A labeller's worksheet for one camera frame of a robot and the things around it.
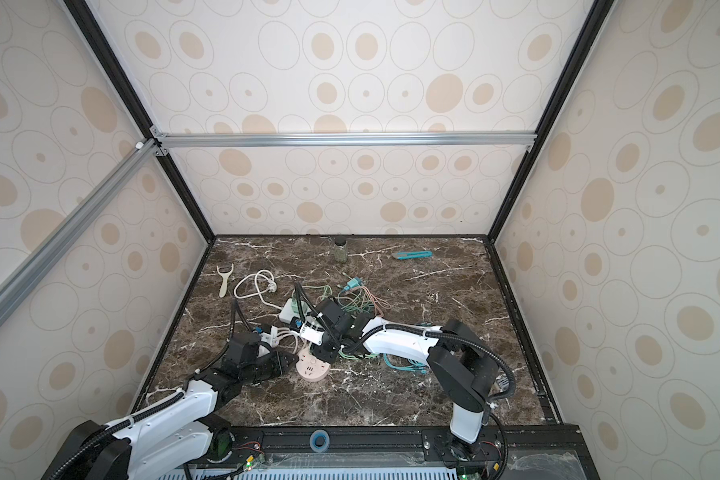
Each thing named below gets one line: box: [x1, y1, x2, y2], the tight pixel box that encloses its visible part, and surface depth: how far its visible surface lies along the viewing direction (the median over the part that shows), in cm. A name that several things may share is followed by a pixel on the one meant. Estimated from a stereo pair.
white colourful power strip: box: [279, 298, 311, 324], surface depth 97 cm
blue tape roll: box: [309, 429, 330, 453], surface depth 76 cm
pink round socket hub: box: [296, 345, 330, 382], surface depth 85 cm
